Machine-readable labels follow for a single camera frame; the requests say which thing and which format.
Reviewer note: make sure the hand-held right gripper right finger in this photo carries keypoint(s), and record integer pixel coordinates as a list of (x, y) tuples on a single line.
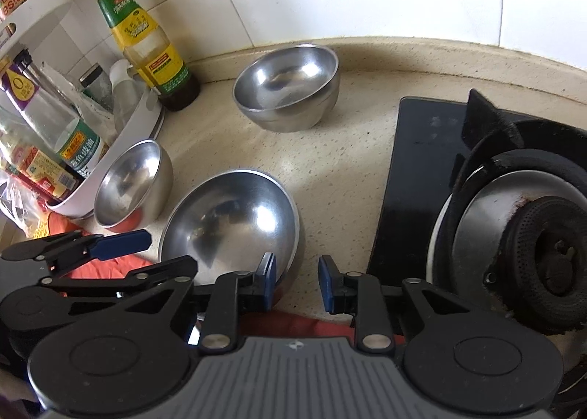
[(326, 283)]

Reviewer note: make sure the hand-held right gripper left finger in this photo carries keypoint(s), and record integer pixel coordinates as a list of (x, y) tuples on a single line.
[(270, 282)]

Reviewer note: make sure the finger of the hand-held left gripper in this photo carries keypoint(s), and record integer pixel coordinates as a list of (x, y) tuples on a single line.
[(121, 244), (114, 276)]

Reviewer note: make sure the stainless steel bowl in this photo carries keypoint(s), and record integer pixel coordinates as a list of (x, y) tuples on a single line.
[(229, 222), (286, 86), (133, 183)]

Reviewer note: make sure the red cloth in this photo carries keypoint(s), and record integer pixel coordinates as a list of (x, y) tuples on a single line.
[(103, 268)]

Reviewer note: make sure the clear crumpled plastic bag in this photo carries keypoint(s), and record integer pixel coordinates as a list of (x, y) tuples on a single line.
[(20, 208)]

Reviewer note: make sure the white two-tier turntable rack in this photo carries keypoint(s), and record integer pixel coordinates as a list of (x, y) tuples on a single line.
[(133, 139)]

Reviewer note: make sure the clear purple label bottle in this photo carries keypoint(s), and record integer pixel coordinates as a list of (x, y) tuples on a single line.
[(50, 125)]

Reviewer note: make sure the white plastic bottle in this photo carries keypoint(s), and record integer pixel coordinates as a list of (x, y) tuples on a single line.
[(126, 93)]

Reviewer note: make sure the small black lid jar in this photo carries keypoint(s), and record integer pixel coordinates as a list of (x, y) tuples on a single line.
[(96, 84)]

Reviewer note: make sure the black gas stove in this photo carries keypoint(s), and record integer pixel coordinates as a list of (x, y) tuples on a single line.
[(504, 226)]

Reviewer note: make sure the yellow green label bottle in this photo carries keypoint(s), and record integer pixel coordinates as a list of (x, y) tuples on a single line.
[(146, 47)]

